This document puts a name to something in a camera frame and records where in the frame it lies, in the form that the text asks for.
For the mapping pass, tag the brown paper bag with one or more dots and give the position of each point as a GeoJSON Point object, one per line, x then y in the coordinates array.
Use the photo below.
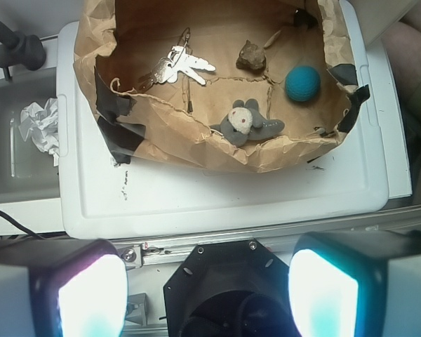
{"type": "Point", "coordinates": [238, 86]}

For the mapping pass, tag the brown rock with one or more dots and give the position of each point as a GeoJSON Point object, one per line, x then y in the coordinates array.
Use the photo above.
{"type": "Point", "coordinates": [251, 57]}

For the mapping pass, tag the white plastic bin lid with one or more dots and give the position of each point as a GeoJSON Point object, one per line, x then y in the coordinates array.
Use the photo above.
{"type": "Point", "coordinates": [101, 199]}

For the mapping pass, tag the silver keys bunch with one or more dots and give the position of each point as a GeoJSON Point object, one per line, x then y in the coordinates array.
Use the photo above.
{"type": "Point", "coordinates": [179, 59]}

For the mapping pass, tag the crumpled white paper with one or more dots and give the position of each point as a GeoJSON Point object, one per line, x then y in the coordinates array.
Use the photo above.
{"type": "Point", "coordinates": [40, 125]}

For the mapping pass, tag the teal felt ball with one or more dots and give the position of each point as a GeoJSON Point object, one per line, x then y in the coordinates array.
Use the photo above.
{"type": "Point", "coordinates": [302, 83]}

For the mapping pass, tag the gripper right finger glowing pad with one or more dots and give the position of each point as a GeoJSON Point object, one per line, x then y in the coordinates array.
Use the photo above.
{"type": "Point", "coordinates": [345, 283]}

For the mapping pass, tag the aluminium frame rail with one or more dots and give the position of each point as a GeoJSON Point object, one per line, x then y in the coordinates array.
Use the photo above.
{"type": "Point", "coordinates": [278, 238]}

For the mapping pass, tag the grey plush mouse toy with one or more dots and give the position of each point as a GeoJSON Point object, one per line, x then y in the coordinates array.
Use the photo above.
{"type": "Point", "coordinates": [244, 122]}

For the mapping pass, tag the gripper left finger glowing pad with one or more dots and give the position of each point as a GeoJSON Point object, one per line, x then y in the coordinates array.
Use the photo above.
{"type": "Point", "coordinates": [61, 287]}

